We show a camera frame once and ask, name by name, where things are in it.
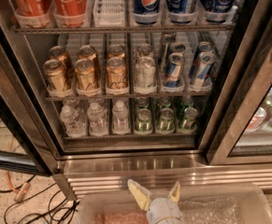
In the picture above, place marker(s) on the left clear plastic bin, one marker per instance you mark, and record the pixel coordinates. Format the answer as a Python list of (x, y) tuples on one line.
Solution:
[(114, 208)]

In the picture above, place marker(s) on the back silver can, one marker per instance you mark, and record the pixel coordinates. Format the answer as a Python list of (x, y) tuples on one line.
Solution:
[(144, 50)]

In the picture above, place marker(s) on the middle wire fridge shelf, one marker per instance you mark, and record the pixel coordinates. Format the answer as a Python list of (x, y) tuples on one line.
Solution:
[(132, 95)]

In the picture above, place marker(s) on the back right Red Bull can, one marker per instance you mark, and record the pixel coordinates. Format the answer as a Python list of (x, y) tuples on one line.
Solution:
[(205, 46)]

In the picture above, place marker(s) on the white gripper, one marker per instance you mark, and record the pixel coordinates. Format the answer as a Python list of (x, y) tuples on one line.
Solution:
[(161, 209)]

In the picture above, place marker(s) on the open glass fridge door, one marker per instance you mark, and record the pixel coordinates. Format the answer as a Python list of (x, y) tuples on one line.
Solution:
[(19, 116)]

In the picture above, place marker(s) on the front silver white can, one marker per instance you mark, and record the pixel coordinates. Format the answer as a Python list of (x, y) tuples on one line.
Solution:
[(145, 73)]

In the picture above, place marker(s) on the stainless steel fridge base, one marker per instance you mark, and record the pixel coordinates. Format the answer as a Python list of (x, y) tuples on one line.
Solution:
[(79, 177)]

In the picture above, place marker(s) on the right glass fridge door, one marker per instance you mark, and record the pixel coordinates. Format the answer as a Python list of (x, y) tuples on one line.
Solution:
[(231, 144)]

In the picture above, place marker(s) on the back right green can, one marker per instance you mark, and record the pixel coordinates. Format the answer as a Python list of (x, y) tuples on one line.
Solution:
[(184, 102)]

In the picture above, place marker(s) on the back middle green can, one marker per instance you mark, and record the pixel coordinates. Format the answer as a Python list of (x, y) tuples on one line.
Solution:
[(164, 102)]

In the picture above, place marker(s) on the right clear water bottle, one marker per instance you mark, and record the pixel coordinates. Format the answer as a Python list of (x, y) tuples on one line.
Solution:
[(120, 113)]

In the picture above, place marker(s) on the middle blue Pepsi can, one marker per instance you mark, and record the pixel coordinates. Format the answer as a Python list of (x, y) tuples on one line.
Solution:
[(181, 11)]

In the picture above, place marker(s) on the gold can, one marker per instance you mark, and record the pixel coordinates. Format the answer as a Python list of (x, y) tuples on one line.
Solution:
[(116, 73), (86, 75), (62, 55), (89, 52), (116, 51), (55, 74)]

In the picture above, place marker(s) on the right blue Pepsi can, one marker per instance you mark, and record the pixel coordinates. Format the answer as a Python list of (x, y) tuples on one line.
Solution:
[(217, 10)]

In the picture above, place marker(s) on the right clear plastic bin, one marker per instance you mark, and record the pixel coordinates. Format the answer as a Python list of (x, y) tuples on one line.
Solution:
[(225, 204)]

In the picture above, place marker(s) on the front left Red Bull can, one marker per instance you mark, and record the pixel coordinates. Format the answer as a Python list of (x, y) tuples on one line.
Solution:
[(173, 70)]

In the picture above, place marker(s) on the back left gold can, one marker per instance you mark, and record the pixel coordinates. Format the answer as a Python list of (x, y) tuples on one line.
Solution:
[(62, 55)]

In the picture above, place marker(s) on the front right green can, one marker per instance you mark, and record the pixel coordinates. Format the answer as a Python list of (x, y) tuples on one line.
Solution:
[(188, 119)]

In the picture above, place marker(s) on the wire fridge shelf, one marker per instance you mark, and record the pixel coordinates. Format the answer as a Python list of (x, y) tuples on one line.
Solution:
[(132, 95), (126, 30)]

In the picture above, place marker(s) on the blue pepsi can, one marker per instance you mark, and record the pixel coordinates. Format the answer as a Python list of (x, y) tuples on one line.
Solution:
[(217, 10), (146, 11), (181, 11)]

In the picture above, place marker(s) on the clear water bottle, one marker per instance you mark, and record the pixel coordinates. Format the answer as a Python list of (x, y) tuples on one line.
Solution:
[(120, 113), (74, 123), (97, 117)]

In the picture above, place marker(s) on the front middle green can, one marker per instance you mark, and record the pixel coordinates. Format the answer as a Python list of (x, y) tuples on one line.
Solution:
[(165, 122)]

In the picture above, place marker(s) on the top wire fridge shelf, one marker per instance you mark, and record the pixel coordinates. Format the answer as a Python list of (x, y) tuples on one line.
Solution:
[(126, 30)]

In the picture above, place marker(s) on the red bull can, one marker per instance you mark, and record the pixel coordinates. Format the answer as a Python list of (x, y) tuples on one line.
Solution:
[(205, 46), (177, 48), (173, 70), (201, 69)]

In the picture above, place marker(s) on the back left green can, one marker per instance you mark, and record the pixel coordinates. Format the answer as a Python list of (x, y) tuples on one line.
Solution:
[(142, 102)]

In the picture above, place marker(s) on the front left gold can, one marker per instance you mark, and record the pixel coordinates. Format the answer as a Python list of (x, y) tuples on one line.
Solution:
[(55, 74)]

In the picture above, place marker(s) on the left clear water bottle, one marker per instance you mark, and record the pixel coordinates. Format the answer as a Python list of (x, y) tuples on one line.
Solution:
[(74, 123)]

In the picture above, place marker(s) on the middle clear water bottle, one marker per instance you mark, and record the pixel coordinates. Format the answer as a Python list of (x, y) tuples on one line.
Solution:
[(97, 117)]

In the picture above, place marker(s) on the back left Red Bull can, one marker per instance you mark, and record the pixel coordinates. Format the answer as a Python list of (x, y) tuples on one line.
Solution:
[(177, 48)]

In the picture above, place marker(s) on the front right Red Bull can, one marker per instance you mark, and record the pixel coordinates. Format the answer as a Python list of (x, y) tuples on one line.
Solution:
[(201, 69)]

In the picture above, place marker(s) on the right red Coca-Cola can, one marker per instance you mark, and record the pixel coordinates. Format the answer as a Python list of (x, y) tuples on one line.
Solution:
[(71, 13)]

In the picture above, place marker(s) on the clear plastic bin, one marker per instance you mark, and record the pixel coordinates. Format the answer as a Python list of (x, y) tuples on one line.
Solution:
[(114, 208), (225, 204)]

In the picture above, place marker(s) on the left blue Pepsi can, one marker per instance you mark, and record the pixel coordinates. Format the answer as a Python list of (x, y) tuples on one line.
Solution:
[(146, 11)]

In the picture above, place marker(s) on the empty white plastic can tray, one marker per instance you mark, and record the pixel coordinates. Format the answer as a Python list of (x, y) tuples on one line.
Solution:
[(109, 13)]

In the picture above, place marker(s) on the red can behind glass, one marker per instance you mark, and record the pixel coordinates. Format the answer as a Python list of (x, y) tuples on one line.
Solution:
[(256, 120)]

